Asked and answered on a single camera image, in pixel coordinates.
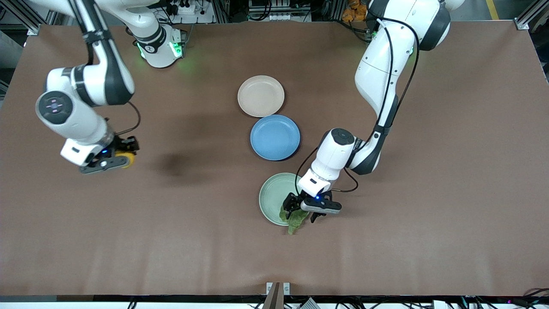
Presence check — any green lettuce leaf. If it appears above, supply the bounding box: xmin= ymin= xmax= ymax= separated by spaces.
xmin=279 ymin=206 xmax=310 ymax=235

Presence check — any pale green round plate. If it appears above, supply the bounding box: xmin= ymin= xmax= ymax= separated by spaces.
xmin=259 ymin=173 xmax=310 ymax=226

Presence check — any blue round plate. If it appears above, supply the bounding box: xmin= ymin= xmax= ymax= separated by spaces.
xmin=250 ymin=115 xmax=301 ymax=161

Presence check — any beige round plate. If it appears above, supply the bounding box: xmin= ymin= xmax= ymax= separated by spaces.
xmin=238 ymin=75 xmax=285 ymax=118

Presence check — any orange packaged goods pile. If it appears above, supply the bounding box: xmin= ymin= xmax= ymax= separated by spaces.
xmin=342 ymin=0 xmax=374 ymax=22

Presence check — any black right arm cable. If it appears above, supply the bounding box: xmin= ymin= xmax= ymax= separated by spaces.
xmin=71 ymin=0 xmax=141 ymax=136

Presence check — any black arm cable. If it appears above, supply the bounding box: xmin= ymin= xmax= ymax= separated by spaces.
xmin=71 ymin=0 xmax=141 ymax=136
xmin=295 ymin=17 xmax=420 ymax=196

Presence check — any camera mount post with brackets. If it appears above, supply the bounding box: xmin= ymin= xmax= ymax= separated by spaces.
xmin=262 ymin=282 xmax=290 ymax=309

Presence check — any aluminium frame profile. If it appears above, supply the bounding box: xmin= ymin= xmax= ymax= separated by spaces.
xmin=0 ymin=0 xmax=41 ymax=36
xmin=515 ymin=0 xmax=549 ymax=30

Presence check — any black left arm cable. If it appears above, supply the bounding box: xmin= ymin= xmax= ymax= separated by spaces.
xmin=295 ymin=17 xmax=420 ymax=196

